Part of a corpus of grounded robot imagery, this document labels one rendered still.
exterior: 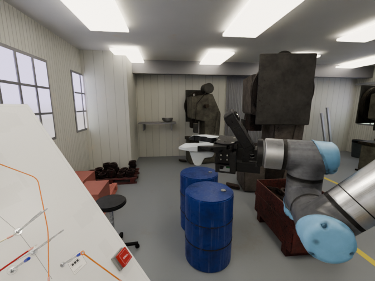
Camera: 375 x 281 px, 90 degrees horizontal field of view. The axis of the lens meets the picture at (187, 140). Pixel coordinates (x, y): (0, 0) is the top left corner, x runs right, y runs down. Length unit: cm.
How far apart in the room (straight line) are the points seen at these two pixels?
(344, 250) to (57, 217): 77
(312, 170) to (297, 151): 5
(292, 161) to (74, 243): 72
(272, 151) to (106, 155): 500
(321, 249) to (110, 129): 498
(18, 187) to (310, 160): 84
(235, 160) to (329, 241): 23
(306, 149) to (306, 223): 17
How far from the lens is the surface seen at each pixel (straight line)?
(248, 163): 51
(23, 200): 80
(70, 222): 83
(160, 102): 625
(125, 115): 504
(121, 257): 86
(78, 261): 81
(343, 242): 40
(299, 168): 50
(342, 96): 889
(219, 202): 191
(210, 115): 542
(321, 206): 41
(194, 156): 49
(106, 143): 525
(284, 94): 351
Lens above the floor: 168
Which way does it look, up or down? 10 degrees down
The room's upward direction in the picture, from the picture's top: straight up
